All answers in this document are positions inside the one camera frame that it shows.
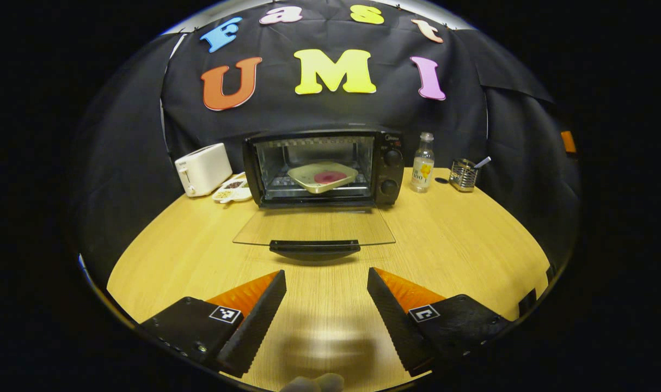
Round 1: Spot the clear bottle with yellow label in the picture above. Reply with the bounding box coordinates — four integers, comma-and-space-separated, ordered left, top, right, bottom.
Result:
411, 132, 435, 193

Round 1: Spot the metal wire holder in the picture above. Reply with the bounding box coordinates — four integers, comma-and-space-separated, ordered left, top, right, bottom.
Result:
449, 158, 478, 192

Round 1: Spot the black electric oven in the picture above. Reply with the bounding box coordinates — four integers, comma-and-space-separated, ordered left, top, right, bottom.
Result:
232, 128, 405, 262

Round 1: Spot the white toaster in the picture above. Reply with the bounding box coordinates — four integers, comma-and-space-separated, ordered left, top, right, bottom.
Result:
175, 143, 233, 197

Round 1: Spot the white divided snack dish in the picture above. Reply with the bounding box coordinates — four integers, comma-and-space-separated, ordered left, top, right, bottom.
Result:
212, 173, 253, 204

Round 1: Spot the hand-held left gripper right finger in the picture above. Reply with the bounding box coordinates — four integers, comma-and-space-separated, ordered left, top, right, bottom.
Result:
367, 267, 512, 378

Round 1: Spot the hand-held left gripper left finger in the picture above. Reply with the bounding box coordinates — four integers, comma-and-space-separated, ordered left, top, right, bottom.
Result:
139, 269, 287, 378

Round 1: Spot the cream square plate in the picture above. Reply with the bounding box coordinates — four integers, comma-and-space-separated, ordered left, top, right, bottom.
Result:
287, 161, 359, 194

